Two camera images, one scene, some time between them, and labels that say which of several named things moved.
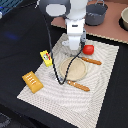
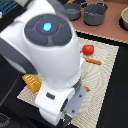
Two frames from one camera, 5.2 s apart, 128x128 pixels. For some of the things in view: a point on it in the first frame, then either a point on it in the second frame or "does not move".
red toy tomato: x=88 y=49 does not move
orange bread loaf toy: x=33 y=82 does not move
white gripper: x=75 y=29 to x=55 y=103
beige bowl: x=123 y=20 does not move
